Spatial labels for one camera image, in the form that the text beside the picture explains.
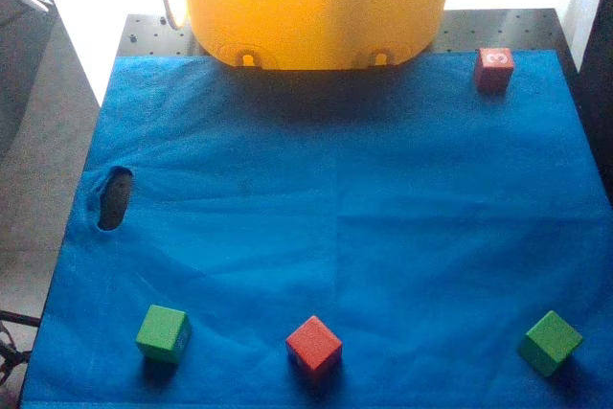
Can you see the yellow plastic bin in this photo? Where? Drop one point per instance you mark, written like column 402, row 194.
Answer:
column 311, row 16

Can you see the blue cloth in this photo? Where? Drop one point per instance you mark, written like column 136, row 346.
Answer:
column 268, row 217

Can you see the plain red wooden cube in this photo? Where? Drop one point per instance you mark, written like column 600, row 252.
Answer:
column 313, row 347

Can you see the green wooden cube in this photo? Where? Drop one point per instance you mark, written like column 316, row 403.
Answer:
column 551, row 344
column 163, row 334

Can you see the red cube with number three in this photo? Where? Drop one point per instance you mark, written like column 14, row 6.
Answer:
column 493, row 73

